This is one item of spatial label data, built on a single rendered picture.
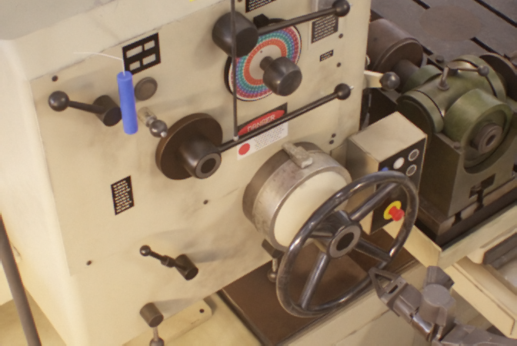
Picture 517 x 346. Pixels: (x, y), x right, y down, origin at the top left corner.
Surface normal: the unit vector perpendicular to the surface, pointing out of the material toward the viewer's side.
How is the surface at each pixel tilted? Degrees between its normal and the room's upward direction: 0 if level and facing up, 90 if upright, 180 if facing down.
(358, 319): 90
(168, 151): 90
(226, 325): 0
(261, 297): 0
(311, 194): 61
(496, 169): 90
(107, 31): 45
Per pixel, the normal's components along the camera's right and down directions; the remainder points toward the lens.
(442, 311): -0.69, 0.45
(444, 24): 0.00, -0.72
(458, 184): 0.59, 0.56
